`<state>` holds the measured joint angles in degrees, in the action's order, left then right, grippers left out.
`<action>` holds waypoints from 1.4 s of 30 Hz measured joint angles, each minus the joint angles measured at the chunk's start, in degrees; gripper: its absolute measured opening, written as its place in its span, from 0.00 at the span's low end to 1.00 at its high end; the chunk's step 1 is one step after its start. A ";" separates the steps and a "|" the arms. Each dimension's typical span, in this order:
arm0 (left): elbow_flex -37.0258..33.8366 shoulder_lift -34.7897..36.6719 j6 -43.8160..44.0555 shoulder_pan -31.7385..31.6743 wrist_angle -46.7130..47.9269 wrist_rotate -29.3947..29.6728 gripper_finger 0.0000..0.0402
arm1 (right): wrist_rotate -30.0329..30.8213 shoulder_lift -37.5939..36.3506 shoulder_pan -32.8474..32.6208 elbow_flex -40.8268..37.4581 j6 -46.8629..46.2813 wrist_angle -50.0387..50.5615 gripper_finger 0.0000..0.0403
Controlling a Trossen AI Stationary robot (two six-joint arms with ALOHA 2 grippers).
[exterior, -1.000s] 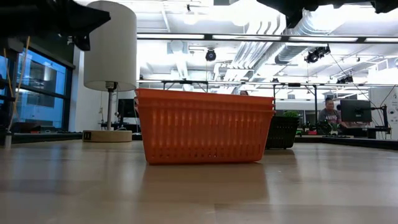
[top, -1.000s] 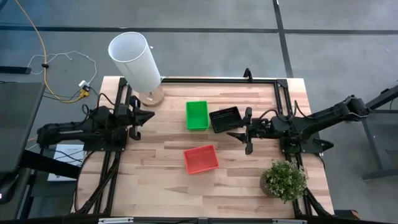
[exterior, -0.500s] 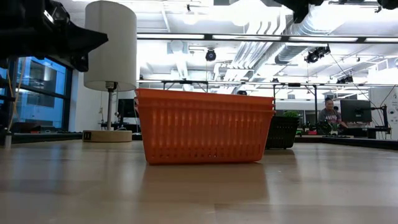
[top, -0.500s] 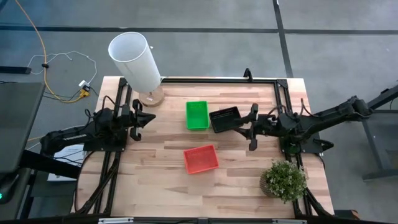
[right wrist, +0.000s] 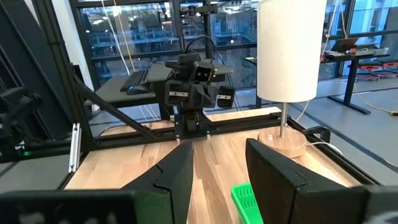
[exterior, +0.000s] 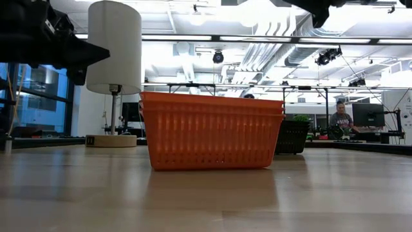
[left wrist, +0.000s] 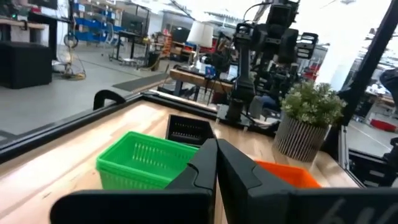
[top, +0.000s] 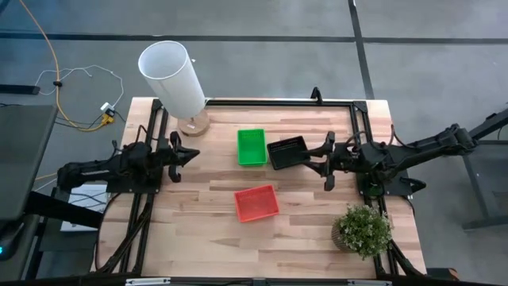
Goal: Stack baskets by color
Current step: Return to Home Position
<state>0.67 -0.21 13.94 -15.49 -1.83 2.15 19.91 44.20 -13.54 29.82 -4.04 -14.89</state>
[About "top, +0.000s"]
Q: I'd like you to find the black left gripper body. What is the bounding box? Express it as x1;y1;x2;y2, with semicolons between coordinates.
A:
155;130;183;184

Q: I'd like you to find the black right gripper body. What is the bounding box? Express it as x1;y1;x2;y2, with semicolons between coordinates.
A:
324;131;352;192

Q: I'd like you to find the green plastic mesh basket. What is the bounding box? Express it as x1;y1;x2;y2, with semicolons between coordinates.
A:
237;128;268;167

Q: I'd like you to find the round wooden lamp base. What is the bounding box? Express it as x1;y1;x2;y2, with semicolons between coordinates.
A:
177;109;210;138

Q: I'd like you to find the white cylindrical lamp shade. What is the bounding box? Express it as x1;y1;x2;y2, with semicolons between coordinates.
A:
137;40;207;120

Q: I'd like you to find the potted green plant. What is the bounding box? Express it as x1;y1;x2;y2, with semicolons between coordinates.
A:
331;203;394;261

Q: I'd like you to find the black desk crossbar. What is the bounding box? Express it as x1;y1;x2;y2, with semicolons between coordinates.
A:
25;190;104;230

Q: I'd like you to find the black overhead rig bar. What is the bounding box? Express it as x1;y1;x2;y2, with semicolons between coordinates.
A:
0;273;508;286

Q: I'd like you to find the grey desk top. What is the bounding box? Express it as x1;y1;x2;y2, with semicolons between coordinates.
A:
0;103;59;223

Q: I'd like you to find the black floor strip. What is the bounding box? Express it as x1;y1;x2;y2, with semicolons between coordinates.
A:
0;83;41;95

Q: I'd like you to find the black device with light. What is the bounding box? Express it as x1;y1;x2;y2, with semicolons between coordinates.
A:
0;220;29;261

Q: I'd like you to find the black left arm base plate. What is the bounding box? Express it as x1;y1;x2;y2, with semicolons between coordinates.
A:
105;174;162;195

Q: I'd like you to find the black aluminium table frame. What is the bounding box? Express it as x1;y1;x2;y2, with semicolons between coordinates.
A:
94;97;426;279

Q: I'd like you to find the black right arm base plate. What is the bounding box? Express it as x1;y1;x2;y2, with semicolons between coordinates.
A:
356;174;428;198

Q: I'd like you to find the white floor cable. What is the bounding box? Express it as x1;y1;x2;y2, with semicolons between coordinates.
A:
34;64;125;110

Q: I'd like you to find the dark metal table frame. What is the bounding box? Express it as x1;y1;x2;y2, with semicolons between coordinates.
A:
436;106;508;231

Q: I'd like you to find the orange floor cable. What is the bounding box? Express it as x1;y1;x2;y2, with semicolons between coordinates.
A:
17;0;116;132

